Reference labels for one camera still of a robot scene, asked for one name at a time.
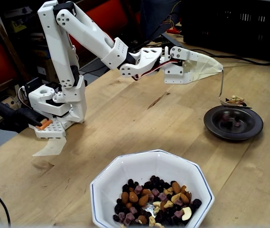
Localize white robot arm with base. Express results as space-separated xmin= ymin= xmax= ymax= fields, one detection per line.
xmin=28 ymin=0 xmax=165 ymax=139

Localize black plastic crate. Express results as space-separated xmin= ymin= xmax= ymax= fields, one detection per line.
xmin=181 ymin=0 xmax=270 ymax=64

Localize large trail mix heap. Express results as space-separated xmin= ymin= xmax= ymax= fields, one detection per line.
xmin=112 ymin=175 xmax=202 ymax=228

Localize small trail mix portion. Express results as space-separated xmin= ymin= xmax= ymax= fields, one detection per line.
xmin=221 ymin=95 xmax=247 ymax=128

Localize black clamp orange tip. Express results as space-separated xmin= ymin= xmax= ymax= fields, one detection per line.
xmin=0 ymin=97 xmax=54 ymax=133

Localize dark brown plate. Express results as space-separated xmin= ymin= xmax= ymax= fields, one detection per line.
xmin=203 ymin=104 xmax=264 ymax=143

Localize taped white gripper finger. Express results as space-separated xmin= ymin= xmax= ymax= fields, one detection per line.
xmin=169 ymin=45 xmax=223 ymax=72
xmin=188 ymin=62 xmax=222 ymax=85

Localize person in dark blue clothes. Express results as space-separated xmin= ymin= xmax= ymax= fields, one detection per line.
xmin=139 ymin=0 xmax=182 ymax=41

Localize white octagonal bowl blue rim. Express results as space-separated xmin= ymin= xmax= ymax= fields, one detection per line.
xmin=89 ymin=149 xmax=215 ymax=228

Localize yellow green labelled box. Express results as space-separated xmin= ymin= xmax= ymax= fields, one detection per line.
xmin=11 ymin=20 xmax=28 ymax=33

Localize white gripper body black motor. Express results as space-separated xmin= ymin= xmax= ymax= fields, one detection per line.
xmin=160 ymin=46 xmax=190 ymax=85

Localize bent metal spoon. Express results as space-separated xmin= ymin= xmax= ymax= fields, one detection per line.
xmin=217 ymin=67 xmax=253 ymax=110

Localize grey usb hub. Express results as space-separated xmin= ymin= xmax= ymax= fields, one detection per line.
xmin=161 ymin=32 xmax=185 ymax=48

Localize thin coloured jumper wires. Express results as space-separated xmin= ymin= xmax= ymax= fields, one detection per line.
xmin=159 ymin=0 xmax=183 ymax=28

